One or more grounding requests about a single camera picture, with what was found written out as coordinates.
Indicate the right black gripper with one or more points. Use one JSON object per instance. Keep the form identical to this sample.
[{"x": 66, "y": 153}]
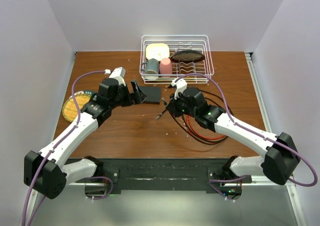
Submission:
[{"x": 172, "y": 105}]

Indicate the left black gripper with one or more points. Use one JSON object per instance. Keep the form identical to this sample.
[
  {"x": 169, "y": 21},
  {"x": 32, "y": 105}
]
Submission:
[{"x": 128, "y": 102}]

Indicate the black network switch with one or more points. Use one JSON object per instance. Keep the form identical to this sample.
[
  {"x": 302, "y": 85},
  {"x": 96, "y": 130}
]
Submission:
[{"x": 153, "y": 94}]

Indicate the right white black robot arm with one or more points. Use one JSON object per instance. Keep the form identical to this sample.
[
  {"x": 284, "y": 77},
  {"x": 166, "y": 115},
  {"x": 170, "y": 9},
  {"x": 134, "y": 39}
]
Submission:
[{"x": 276, "y": 157}]

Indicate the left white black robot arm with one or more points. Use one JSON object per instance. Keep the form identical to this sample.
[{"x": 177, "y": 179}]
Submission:
[{"x": 47, "y": 172}]

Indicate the grey mug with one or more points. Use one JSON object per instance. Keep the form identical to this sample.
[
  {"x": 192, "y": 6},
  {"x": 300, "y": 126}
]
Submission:
[{"x": 151, "y": 66}]

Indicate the pink cup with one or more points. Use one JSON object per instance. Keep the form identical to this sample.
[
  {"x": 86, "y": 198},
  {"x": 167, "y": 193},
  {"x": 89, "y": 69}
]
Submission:
[{"x": 165, "y": 67}]

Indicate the cream square plate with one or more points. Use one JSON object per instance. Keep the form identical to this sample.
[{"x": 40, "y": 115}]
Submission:
[{"x": 157, "y": 51}]

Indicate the dark brown oval bowl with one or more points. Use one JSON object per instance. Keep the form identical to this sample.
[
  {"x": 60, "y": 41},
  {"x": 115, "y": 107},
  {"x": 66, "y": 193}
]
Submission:
[{"x": 187, "y": 56}]

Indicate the round yellow green coaster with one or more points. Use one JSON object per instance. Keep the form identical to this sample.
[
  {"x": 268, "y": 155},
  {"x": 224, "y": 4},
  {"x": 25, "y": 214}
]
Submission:
[{"x": 69, "y": 109}]

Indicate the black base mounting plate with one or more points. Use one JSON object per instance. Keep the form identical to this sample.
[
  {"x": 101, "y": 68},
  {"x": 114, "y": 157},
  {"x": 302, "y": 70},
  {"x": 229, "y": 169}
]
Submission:
[{"x": 164, "y": 174}]

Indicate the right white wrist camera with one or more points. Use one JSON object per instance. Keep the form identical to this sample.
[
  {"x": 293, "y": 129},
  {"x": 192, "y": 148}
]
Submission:
[{"x": 180, "y": 85}]

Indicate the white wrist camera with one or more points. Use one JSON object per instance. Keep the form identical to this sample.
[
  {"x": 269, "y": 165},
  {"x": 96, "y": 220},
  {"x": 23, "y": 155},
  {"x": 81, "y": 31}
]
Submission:
[
  {"x": 180, "y": 85},
  {"x": 117, "y": 74}
]

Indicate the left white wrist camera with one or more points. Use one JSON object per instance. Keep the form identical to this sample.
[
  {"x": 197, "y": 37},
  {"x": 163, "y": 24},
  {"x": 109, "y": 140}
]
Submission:
[{"x": 117, "y": 74}]

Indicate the white wire dish rack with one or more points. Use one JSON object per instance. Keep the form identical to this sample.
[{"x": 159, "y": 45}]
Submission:
[{"x": 177, "y": 43}]

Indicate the aluminium frame rail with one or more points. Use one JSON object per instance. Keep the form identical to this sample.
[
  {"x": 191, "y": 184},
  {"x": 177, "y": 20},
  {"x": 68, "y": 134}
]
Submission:
[{"x": 48, "y": 173}]

